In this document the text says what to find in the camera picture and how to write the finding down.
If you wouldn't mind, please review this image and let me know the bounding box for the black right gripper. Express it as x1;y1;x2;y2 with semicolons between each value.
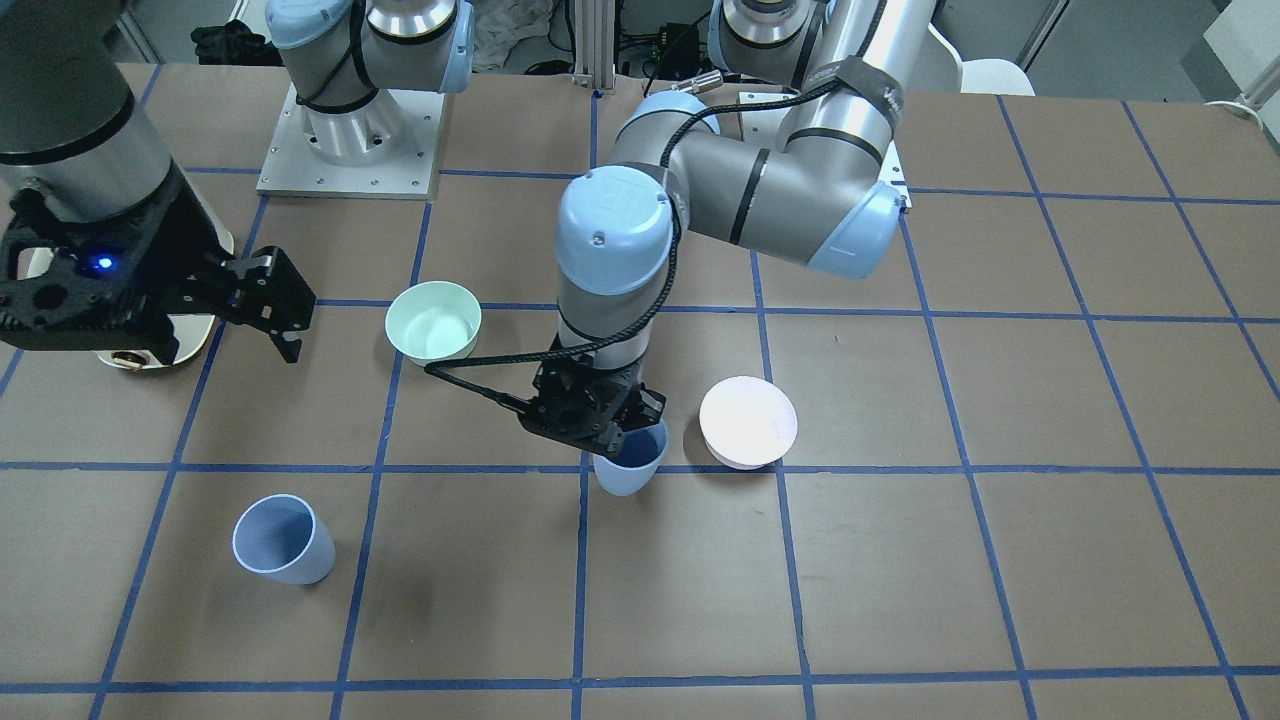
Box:
1;167;317;364

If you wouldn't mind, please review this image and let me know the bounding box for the light blue cup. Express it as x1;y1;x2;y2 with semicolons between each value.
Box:
230;495;337;585

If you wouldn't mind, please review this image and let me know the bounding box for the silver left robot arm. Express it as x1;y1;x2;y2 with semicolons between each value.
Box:
509;1;933;455

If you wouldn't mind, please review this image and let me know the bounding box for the cream tray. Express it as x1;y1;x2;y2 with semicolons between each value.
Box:
20;228;236;373

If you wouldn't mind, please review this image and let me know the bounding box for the white chair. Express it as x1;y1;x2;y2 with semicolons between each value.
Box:
910;24;1036;97

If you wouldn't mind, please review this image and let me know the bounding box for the darker blue cup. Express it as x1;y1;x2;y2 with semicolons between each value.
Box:
591;420;669;497

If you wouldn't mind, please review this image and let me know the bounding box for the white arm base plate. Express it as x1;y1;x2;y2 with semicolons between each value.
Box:
256;87;451;201

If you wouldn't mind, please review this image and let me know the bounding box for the mint green bowl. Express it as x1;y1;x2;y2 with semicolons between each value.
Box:
384;281;483;366

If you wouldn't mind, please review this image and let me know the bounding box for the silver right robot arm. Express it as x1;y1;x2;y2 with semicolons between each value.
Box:
1;1;316;366

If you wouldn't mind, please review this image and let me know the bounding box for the pink bowl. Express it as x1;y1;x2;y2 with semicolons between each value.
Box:
698;375;797;470

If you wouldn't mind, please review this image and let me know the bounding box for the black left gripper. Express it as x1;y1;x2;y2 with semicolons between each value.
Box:
518;359;666;454

